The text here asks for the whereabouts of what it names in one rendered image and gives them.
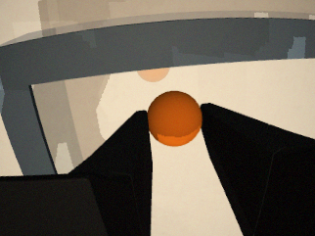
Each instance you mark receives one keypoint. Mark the clear low wall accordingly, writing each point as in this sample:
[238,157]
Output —
[51,99]

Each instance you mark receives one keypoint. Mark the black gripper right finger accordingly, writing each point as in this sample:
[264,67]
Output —
[268,173]

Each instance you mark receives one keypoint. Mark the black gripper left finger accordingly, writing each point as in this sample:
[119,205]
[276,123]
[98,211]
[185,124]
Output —
[109,194]

